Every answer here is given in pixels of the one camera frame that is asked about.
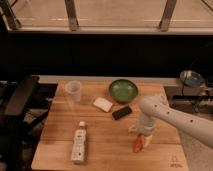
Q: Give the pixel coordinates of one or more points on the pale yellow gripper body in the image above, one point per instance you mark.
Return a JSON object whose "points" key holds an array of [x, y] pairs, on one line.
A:
{"points": [[144, 130]]}

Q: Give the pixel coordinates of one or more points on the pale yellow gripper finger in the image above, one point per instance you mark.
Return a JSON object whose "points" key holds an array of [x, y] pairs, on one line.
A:
{"points": [[147, 140]]}

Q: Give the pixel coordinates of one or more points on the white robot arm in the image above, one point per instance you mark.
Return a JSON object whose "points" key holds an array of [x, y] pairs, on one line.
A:
{"points": [[155, 107]]}

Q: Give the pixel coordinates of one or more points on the black rectangular block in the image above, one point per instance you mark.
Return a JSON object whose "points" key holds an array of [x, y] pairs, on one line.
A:
{"points": [[121, 112]]}

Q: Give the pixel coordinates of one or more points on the green bowl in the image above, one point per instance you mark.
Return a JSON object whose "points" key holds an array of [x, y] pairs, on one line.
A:
{"points": [[123, 90]]}

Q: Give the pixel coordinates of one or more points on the white sponge block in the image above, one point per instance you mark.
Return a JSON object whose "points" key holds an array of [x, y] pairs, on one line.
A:
{"points": [[103, 104]]}

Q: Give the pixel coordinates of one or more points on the metal pot with lid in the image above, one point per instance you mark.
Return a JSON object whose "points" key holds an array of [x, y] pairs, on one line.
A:
{"points": [[193, 80]]}

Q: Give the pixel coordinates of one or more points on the white labelled bottle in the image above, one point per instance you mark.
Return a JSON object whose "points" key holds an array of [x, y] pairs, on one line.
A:
{"points": [[79, 144]]}

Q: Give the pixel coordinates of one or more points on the clear plastic cup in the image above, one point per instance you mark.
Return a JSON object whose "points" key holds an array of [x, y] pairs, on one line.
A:
{"points": [[73, 88]]}

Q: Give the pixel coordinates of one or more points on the black office chair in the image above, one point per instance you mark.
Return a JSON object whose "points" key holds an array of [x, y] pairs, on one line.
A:
{"points": [[13, 129]]}

